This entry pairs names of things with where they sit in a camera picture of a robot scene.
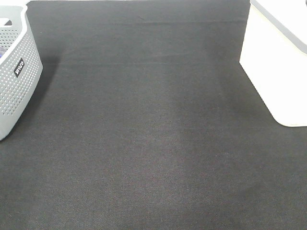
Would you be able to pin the white storage bin grey rim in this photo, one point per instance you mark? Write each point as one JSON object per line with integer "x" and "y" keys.
{"x": 274, "y": 57}

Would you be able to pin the black table cloth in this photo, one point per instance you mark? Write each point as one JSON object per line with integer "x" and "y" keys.
{"x": 143, "y": 119}

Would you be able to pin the grey perforated laundry basket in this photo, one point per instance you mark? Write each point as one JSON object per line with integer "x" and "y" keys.
{"x": 20, "y": 65}

